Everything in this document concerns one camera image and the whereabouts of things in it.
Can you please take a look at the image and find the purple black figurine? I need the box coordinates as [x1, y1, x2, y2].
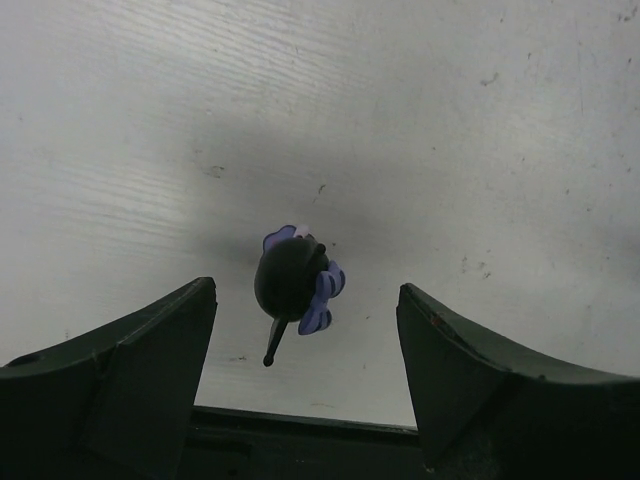
[254, 225, 346, 367]

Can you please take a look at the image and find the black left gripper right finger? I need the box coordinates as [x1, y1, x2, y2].
[397, 284, 639, 479]

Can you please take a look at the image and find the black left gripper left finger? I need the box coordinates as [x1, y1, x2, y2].
[1, 277, 217, 479]

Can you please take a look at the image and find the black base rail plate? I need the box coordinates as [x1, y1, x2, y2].
[176, 407, 428, 480]

